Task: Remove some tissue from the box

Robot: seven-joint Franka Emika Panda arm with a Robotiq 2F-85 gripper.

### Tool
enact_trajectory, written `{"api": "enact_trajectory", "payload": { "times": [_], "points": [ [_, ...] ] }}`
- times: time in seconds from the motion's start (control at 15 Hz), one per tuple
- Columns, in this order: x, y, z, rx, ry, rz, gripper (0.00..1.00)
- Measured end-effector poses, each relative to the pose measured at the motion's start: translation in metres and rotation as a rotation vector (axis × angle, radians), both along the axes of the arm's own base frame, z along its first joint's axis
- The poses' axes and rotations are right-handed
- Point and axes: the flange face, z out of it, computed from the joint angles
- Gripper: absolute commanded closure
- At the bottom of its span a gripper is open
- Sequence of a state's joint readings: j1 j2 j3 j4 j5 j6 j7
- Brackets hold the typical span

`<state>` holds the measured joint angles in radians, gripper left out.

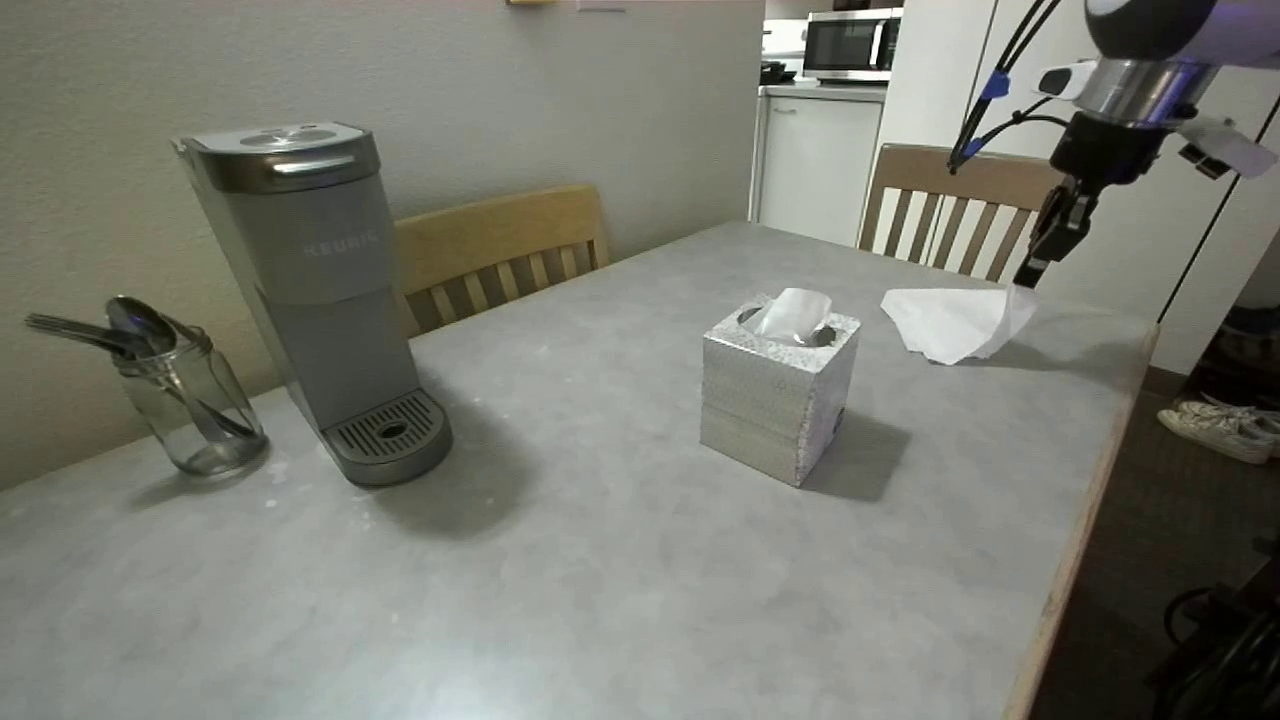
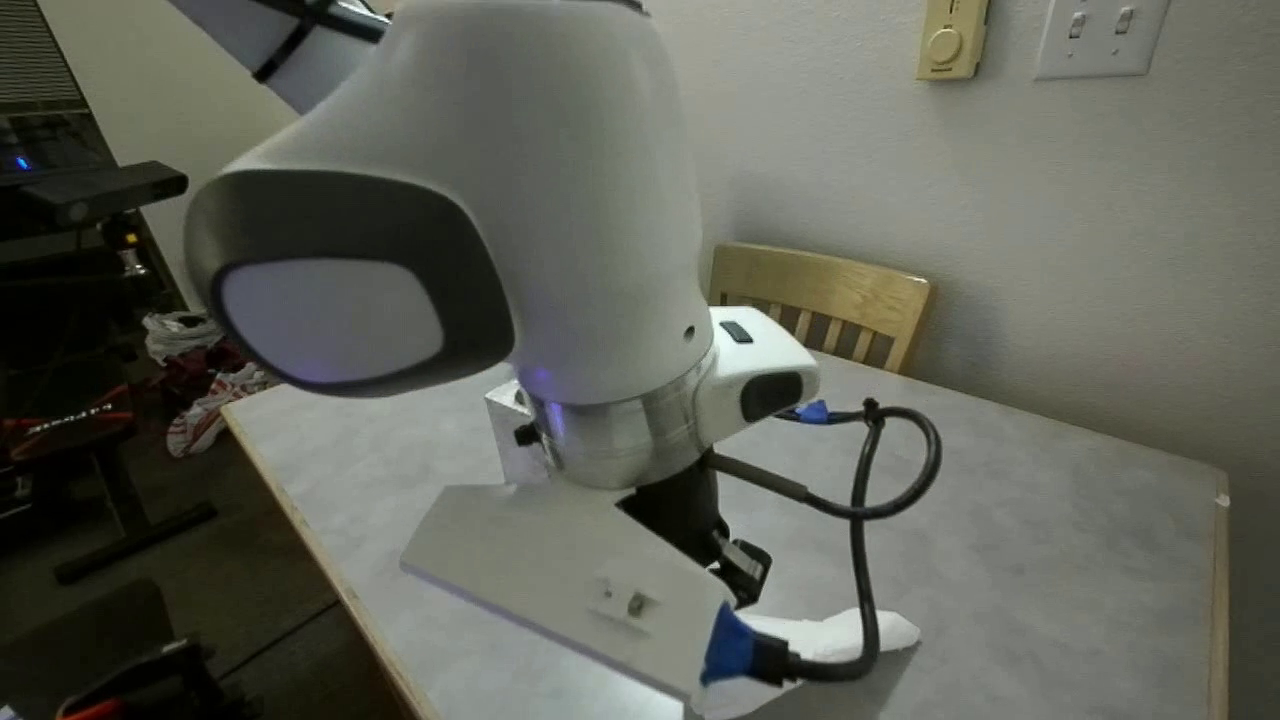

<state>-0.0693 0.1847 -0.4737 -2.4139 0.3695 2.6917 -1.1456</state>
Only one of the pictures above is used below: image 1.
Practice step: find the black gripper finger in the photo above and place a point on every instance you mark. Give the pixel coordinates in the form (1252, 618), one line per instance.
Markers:
(1082, 219)
(1046, 243)

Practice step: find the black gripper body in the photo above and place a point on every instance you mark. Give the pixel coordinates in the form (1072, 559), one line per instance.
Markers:
(1107, 150)

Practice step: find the white tissue sheet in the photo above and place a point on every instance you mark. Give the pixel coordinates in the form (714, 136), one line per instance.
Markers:
(955, 320)

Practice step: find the folded white tissue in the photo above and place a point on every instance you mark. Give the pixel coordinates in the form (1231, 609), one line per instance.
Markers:
(797, 313)

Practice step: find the grey white tissue box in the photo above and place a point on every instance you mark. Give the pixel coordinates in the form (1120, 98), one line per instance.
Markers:
(774, 400)

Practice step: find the light wooden slatted chair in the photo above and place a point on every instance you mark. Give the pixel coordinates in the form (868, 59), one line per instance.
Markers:
(933, 173)

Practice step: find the dark bag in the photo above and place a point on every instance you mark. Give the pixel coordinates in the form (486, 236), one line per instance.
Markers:
(1246, 355)

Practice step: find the white cabinet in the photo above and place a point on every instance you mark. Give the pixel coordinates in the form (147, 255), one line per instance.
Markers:
(813, 160)

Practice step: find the white sneaker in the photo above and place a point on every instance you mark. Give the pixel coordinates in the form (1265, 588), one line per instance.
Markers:
(1214, 432)
(1252, 412)

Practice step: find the black microwave oven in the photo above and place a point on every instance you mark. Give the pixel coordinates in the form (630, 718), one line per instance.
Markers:
(855, 40)

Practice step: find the black equipment base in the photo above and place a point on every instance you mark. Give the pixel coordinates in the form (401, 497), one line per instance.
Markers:
(1225, 642)

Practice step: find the yellow wooden slatted chair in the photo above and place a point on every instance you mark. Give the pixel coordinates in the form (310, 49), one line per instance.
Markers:
(494, 235)

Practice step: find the grey pod coffee maker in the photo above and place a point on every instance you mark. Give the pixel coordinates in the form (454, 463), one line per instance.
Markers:
(320, 264)

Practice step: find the clear glass jar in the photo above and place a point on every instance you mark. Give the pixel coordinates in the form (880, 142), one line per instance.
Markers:
(201, 412)

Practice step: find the metal spoon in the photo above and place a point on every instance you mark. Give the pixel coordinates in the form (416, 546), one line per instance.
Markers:
(74, 329)
(143, 320)

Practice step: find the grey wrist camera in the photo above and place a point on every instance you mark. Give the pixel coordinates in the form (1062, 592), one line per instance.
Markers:
(1225, 145)

